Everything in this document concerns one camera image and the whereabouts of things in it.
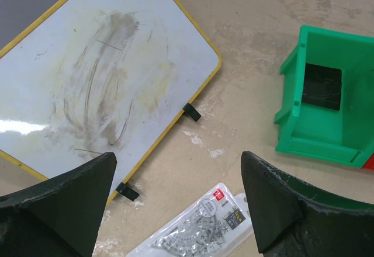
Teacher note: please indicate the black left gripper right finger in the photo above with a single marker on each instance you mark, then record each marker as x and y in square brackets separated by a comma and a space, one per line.
[291, 217]

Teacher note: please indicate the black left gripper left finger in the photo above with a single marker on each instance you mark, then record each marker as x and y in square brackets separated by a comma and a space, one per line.
[60, 216]

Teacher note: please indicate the grey chip card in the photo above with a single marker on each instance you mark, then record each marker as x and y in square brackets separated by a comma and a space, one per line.
[322, 86]

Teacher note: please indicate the clear plastic packet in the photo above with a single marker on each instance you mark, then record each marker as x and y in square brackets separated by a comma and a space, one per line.
[214, 225]

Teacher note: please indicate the red middle plastic bin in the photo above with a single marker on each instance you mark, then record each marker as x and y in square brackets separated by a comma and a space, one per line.
[369, 164]

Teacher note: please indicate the green plastic bin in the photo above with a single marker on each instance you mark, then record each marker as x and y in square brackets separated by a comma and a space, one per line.
[344, 136]

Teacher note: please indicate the white board yellow rim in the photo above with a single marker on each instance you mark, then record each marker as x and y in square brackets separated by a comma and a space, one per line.
[91, 76]

